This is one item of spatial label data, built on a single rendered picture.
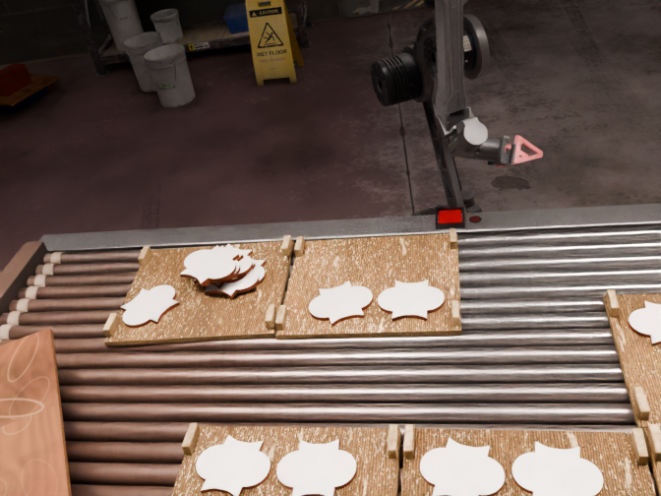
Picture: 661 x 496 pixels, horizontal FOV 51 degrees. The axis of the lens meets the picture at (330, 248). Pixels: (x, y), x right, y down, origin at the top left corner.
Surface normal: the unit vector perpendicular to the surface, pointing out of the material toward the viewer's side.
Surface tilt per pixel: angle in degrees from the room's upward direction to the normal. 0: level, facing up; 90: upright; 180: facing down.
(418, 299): 0
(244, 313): 0
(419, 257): 0
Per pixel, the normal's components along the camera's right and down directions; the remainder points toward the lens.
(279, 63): -0.12, 0.44
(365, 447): -0.15, -0.79
